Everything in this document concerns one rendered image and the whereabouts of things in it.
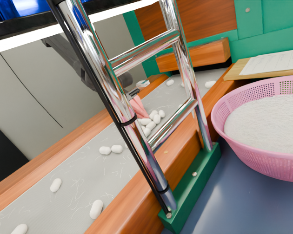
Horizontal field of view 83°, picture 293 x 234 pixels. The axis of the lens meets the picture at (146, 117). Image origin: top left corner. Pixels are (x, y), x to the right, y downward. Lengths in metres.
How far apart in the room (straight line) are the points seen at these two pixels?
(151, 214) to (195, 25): 0.65
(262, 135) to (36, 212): 0.50
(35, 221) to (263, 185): 0.45
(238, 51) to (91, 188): 0.63
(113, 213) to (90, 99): 2.42
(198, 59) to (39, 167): 0.65
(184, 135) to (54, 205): 0.32
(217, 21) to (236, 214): 0.59
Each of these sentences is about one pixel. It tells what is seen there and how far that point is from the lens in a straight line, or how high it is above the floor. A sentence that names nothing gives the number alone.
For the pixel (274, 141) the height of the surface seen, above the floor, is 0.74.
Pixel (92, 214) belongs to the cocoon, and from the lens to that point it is 0.34.
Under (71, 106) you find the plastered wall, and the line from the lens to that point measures 2.56.
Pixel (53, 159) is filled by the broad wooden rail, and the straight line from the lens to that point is 0.60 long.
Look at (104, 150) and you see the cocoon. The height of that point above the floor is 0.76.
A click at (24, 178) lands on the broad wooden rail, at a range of 0.60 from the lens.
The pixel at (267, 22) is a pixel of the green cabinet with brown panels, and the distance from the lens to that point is 0.68.
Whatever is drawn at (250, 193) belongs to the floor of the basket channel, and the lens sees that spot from 0.37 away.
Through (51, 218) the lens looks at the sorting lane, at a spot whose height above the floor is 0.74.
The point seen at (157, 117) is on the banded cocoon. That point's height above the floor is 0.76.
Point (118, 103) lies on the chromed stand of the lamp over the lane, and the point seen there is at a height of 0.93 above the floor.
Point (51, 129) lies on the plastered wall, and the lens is 2.52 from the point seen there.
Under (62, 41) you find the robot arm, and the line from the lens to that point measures 0.79.
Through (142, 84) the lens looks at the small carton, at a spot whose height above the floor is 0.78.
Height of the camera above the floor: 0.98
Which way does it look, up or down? 26 degrees down
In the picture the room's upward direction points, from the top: 24 degrees counter-clockwise
